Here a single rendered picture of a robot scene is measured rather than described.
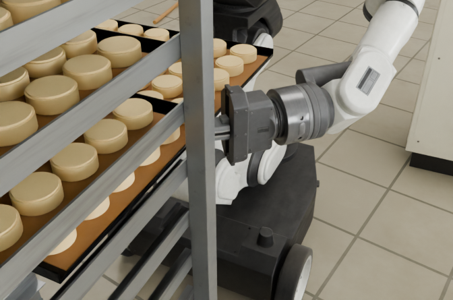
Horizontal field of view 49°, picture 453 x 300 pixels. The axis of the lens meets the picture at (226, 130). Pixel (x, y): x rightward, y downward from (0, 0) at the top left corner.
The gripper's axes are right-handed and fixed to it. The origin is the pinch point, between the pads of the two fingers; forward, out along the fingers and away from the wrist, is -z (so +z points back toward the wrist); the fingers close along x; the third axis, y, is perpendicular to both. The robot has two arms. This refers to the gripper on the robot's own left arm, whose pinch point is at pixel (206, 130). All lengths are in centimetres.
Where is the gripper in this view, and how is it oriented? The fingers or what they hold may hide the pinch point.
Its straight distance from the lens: 73.3
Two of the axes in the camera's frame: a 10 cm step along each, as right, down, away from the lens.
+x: 0.0, -8.4, -5.4
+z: 9.4, -1.8, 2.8
